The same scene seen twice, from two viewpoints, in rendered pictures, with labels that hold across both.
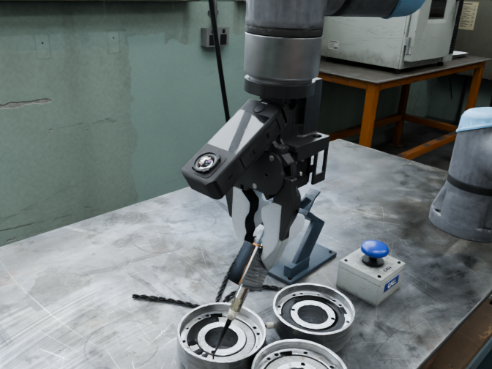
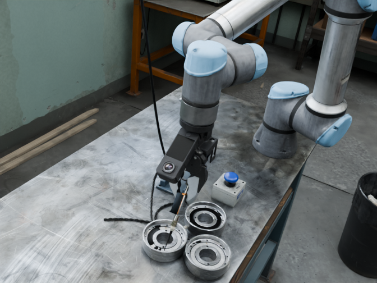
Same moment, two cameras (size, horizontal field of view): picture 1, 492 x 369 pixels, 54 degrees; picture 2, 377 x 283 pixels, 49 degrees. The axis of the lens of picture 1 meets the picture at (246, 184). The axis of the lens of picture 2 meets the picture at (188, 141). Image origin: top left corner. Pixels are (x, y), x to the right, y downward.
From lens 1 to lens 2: 0.43 m
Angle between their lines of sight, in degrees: 18
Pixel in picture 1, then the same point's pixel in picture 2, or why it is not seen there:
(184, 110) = (54, 40)
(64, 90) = not seen: outside the picture
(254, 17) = (189, 97)
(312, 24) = (216, 100)
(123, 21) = not seen: outside the picture
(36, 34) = not seen: outside the picture
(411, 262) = (247, 177)
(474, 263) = (278, 173)
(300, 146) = (207, 150)
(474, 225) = (277, 150)
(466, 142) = (273, 105)
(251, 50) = (187, 111)
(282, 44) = (203, 111)
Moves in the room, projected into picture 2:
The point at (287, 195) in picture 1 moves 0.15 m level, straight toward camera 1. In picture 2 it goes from (202, 173) to (216, 225)
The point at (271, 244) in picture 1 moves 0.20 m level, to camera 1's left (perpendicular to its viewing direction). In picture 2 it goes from (192, 194) to (99, 201)
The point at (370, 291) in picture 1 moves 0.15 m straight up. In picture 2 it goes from (230, 200) to (240, 155)
